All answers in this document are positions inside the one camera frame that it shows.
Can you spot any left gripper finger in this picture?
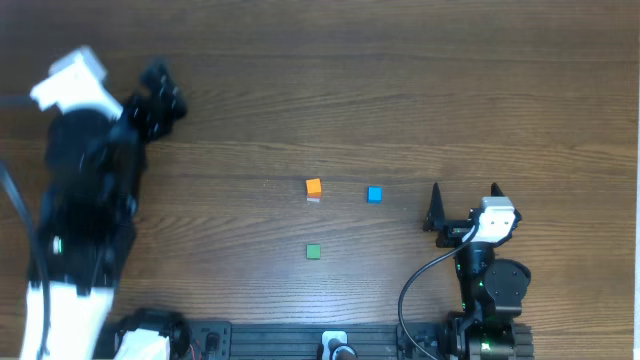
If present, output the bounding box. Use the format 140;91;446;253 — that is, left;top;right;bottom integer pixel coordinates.
129;58;190;143

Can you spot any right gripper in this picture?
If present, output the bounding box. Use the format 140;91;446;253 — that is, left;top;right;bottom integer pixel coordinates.
422;181;523;249

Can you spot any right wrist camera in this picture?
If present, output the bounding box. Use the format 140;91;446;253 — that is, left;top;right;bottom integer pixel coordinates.
468;195;517;245

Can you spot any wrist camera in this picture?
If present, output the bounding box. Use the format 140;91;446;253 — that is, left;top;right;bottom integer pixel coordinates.
468;195;517;245
28;44;125;120

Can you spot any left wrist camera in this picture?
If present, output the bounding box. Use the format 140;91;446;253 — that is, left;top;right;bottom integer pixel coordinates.
28;44;125;120

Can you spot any mounting rail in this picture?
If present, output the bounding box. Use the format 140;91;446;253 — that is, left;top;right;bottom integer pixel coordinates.
94;320;535;360

